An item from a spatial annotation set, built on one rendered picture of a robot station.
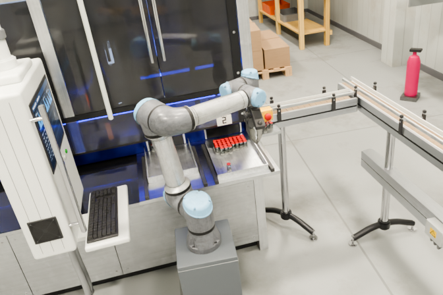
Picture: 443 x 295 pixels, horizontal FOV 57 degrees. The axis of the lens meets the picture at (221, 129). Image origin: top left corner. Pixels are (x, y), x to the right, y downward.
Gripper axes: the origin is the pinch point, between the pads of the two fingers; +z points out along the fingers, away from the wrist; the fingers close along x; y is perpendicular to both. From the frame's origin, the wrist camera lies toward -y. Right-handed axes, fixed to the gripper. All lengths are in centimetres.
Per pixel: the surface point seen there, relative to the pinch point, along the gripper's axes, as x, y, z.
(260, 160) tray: -4.0, 11.0, 17.6
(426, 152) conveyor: -81, -14, 18
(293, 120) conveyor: -37, 49, 18
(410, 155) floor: -165, 105, 106
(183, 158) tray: 34.3, 29.8, 17.5
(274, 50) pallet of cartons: -129, 355, 68
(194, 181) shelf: 32.4, 5.5, 17.7
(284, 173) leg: -31, 53, 59
